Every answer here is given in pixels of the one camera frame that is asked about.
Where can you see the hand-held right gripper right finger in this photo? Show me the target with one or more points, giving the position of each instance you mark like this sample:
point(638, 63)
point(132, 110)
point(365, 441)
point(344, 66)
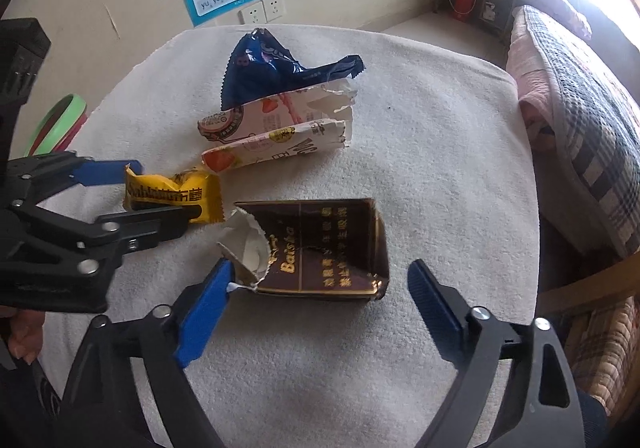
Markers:
point(432, 308)

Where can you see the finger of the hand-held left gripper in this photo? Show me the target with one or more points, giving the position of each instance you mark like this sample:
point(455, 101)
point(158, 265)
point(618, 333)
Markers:
point(150, 223)
point(105, 173)

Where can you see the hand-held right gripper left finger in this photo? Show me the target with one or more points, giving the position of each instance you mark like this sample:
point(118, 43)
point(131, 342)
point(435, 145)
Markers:
point(205, 318)

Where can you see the yellow snack wrapper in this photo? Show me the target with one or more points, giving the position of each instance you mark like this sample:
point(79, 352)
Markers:
point(170, 188)

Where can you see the green and red bin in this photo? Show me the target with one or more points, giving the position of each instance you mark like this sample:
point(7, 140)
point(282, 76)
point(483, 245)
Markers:
point(52, 121)

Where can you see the brown cigarette box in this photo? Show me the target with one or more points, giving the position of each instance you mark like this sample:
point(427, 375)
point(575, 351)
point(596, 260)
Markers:
point(325, 248)

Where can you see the person's left hand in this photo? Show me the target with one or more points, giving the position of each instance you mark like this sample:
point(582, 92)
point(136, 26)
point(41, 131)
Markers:
point(25, 333)

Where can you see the white strawberry wrapper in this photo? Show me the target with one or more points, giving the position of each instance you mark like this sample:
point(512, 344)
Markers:
point(270, 117)
point(260, 147)

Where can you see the white table cloth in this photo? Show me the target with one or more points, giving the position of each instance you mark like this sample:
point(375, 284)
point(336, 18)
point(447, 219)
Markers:
point(425, 153)

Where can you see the plaid seat cushion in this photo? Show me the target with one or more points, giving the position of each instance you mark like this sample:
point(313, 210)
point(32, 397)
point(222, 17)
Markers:
point(607, 353)

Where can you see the dark blue snack wrapper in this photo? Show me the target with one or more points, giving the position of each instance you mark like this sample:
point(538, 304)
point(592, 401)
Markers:
point(260, 73)

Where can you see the plaid pillow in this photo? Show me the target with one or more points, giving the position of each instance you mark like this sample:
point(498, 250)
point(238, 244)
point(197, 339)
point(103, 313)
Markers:
point(590, 128)

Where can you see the red container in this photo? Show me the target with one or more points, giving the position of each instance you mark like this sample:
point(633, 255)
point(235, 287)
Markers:
point(463, 4)

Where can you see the wooden chair frame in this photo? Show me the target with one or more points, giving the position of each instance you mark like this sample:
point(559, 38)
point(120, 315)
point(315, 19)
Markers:
point(590, 280)

